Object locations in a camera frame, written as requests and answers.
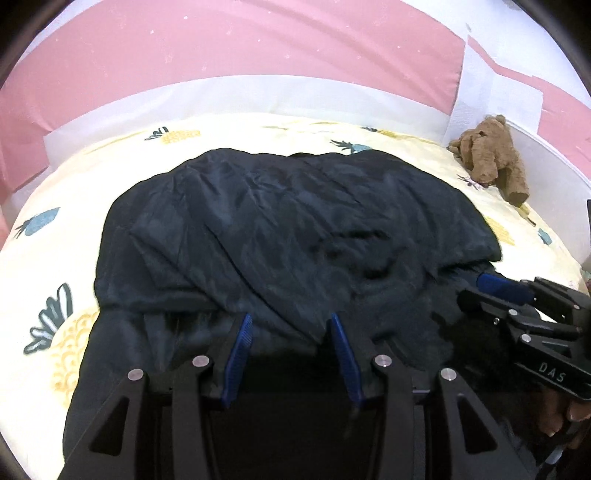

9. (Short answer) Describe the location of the brown teddy bear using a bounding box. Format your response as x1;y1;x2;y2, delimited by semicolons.
447;115;530;208

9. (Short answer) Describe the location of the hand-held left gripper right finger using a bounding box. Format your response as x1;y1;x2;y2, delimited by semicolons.
325;314;533;480

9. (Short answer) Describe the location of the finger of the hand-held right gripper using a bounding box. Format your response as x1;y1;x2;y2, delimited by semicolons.
457;291;583;343
477;273;591;321

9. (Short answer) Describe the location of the white bed frame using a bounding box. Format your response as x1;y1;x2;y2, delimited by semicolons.
43;76;591;259

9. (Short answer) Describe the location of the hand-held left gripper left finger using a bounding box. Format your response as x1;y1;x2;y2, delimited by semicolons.
59;314;254;480

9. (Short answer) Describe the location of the yellow pineapple print bed sheet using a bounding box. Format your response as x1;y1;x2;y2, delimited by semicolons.
0;115;585;444

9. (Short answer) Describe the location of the black puffer jacket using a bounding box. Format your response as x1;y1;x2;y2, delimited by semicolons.
62;147;568;480

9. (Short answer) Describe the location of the white foam sheet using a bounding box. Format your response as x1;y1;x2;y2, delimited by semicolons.
444;36;546;149

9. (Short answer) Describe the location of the person's right hand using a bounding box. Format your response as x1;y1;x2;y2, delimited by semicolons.
539;387;591;450

